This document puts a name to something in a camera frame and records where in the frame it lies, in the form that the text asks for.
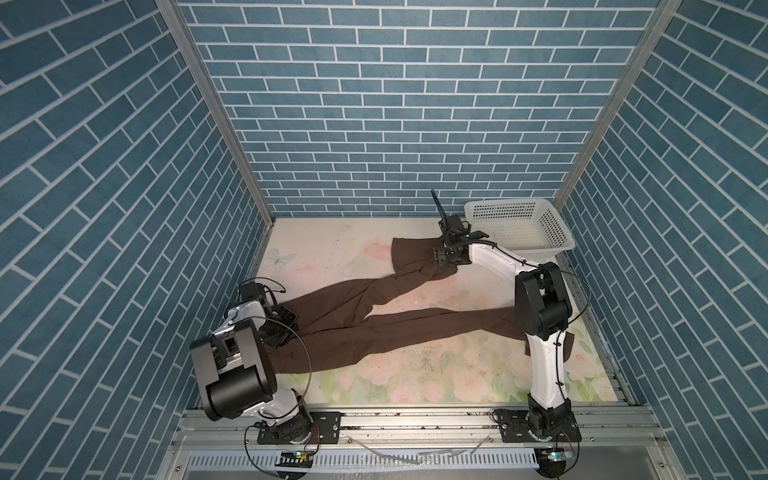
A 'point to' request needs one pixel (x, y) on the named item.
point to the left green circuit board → (296, 459)
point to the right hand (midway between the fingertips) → (444, 253)
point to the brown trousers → (327, 330)
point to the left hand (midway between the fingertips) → (297, 325)
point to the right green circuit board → (558, 455)
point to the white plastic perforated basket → (534, 226)
